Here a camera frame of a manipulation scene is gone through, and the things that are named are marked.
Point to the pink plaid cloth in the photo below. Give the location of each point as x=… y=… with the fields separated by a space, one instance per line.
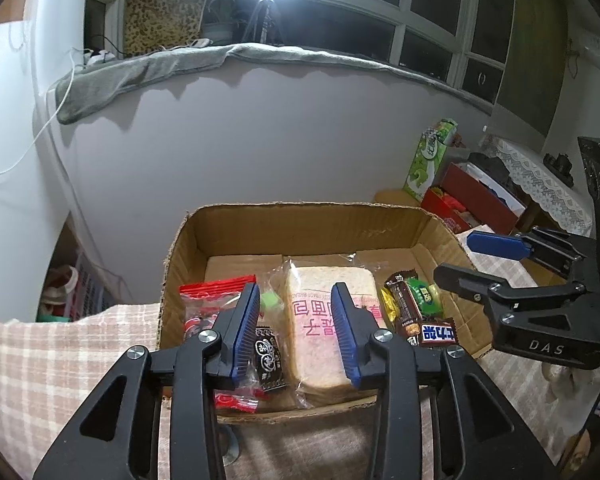
x=55 y=360

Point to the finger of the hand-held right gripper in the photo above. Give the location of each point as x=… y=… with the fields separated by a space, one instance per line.
x=462 y=280
x=495 y=244

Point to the black packet white print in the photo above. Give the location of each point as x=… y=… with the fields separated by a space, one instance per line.
x=270 y=360

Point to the window frame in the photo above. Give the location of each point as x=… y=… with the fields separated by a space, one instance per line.
x=430 y=15

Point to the leopard print cushion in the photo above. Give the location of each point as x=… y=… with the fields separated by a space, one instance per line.
x=162 y=20

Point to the yellow candy packet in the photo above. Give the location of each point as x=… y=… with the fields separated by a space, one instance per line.
x=387 y=310

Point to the white lace cloth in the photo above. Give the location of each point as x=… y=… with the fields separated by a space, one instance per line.
x=545 y=185

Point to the grey blanket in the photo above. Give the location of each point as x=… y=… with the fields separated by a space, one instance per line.
x=130 y=72

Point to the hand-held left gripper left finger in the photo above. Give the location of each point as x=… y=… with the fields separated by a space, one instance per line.
x=245 y=330

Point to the bagged sliced bread pink print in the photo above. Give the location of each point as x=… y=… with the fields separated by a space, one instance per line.
x=310 y=310

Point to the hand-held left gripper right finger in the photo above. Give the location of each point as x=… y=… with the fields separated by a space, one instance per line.
x=344 y=330

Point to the red clear snack packet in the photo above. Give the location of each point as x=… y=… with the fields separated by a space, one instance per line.
x=205 y=300
x=235 y=402

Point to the red open box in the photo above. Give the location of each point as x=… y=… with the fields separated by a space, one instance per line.
x=480 y=200

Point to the dark curtain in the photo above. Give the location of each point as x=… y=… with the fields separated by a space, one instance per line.
x=532 y=45

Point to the small green candy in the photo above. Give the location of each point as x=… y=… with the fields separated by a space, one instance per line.
x=271 y=301

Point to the light green snack packet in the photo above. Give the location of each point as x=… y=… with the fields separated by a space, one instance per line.
x=424 y=297

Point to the cardboard box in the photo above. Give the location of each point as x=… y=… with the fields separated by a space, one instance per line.
x=305 y=230

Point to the green tissue box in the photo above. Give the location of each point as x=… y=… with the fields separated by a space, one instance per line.
x=427 y=160

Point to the tripod stand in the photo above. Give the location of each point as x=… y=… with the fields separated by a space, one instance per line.
x=264 y=17

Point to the brown chocolate bar blue label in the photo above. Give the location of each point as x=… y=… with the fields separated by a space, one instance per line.
x=437 y=334
x=404 y=305

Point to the potted plant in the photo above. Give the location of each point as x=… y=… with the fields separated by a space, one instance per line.
x=220 y=20

